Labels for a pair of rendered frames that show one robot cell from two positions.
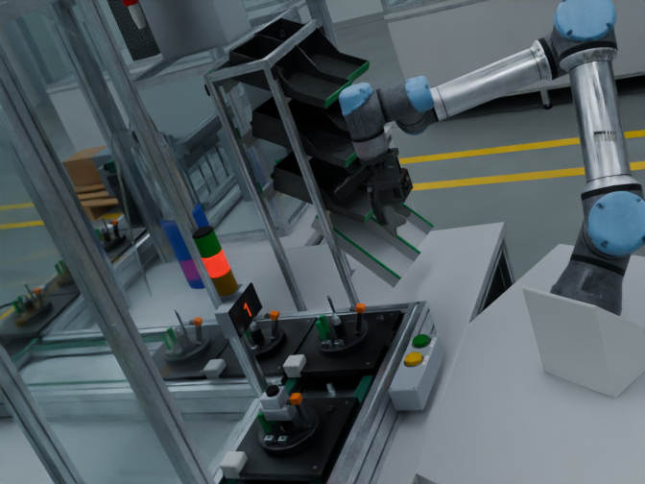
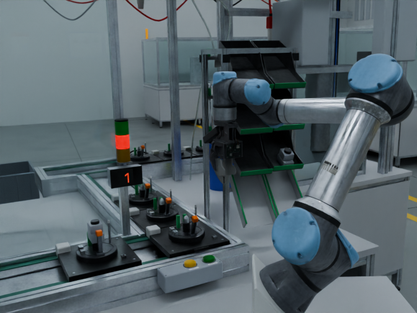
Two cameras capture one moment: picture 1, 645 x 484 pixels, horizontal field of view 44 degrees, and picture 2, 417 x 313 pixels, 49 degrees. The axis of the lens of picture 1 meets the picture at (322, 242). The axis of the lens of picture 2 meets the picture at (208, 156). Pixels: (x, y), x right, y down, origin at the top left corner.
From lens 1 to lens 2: 1.08 m
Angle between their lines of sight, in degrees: 33
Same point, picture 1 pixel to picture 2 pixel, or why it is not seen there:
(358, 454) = (95, 282)
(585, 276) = (280, 268)
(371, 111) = (223, 89)
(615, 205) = (294, 218)
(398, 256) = (265, 214)
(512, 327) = not seen: hidden behind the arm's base
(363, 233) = (255, 189)
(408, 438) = (149, 303)
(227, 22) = (308, 53)
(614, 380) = not seen: outside the picture
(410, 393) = (162, 277)
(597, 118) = (332, 151)
